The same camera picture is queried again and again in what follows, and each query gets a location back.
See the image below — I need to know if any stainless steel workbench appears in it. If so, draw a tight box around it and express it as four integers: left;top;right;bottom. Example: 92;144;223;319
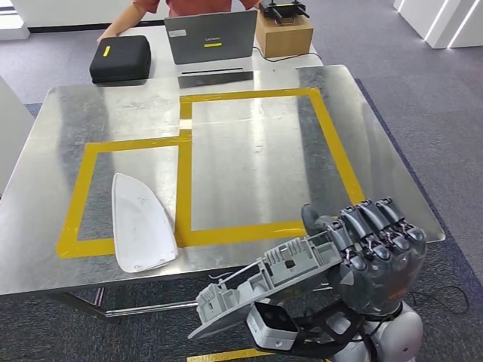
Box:
0;63;446;321

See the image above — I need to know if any black router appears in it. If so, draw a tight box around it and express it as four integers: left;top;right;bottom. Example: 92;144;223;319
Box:
258;0;310;22

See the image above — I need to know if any black zip case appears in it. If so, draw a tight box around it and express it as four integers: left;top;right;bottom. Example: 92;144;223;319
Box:
89;35;152;85

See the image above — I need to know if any brown cardboard box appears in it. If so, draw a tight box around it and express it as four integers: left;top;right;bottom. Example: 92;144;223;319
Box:
254;12;315;60

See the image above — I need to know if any grey plastic wheel hubcap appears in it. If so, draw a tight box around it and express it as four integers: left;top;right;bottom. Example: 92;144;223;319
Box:
187;229;344;341

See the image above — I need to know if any white lit display plinth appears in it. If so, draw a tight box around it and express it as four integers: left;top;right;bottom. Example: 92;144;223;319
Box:
392;0;483;50

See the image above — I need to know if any person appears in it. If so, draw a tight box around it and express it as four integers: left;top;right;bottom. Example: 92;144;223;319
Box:
97;0;261;45

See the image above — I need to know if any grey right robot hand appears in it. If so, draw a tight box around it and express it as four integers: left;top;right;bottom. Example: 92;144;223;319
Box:
300;197;427;317

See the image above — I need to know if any white triangular plastic panel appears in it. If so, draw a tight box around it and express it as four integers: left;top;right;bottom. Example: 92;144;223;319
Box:
111;173;180;275

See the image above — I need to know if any black floor cable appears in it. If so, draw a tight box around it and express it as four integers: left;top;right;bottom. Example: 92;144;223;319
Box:
411;284;470;316

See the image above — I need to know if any grey laptop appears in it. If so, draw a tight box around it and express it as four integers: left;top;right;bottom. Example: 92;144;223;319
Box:
164;10;259;90

